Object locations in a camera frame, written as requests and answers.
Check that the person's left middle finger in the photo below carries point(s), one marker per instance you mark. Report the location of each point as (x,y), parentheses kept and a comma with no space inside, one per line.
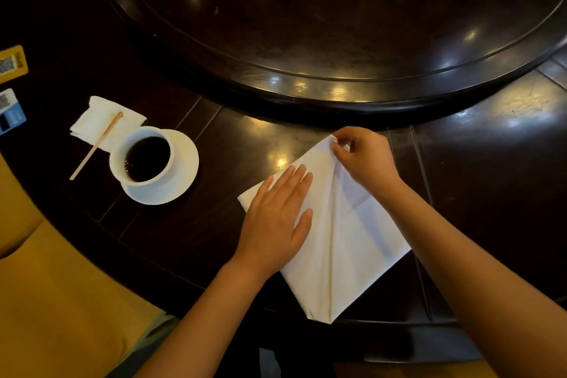
(292,183)

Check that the person's left little finger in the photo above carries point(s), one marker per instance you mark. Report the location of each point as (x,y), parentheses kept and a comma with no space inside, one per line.
(262,189)

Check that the black coffee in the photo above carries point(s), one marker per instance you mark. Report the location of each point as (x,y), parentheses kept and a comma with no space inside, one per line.
(147,159)

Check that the white cloth napkin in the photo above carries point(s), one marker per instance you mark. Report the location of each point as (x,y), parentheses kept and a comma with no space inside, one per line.
(350,240)

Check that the dark wooden turntable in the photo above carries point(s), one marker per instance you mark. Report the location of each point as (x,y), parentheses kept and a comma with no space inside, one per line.
(341,23)

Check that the yellow upholstered chair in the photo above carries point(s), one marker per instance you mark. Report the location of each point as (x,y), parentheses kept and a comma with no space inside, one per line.
(57,298)

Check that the white saucer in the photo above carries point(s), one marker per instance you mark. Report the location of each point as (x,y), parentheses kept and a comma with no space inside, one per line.
(170,174)

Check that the white coffee cup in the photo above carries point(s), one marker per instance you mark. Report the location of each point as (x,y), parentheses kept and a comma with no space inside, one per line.
(144,157)

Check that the person's left thumb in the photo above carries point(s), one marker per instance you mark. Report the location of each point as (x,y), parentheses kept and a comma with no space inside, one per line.
(303,225)

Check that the yellow code card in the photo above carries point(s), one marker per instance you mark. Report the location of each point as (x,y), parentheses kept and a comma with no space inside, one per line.
(11,64)

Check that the person's right thumb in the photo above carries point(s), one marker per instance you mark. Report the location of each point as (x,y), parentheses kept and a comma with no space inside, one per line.
(341,156)

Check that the person's left hand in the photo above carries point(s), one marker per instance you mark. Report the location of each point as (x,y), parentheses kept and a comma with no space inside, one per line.
(270,222)

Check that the person's left forearm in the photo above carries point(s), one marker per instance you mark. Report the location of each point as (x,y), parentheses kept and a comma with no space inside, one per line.
(208,324)

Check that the white paper napkin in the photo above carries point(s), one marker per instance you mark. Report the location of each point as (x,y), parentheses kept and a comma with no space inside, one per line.
(99,120)

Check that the wooden stir stick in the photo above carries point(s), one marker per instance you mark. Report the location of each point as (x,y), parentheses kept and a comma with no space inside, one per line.
(96,145)

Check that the person's right forearm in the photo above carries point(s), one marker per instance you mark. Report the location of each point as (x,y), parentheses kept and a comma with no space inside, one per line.
(469,284)

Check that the blue code card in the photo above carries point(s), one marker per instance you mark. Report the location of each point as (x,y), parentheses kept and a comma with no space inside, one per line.
(9,111)

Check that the person's right hand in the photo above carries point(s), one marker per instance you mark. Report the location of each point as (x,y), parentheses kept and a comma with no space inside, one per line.
(370,160)

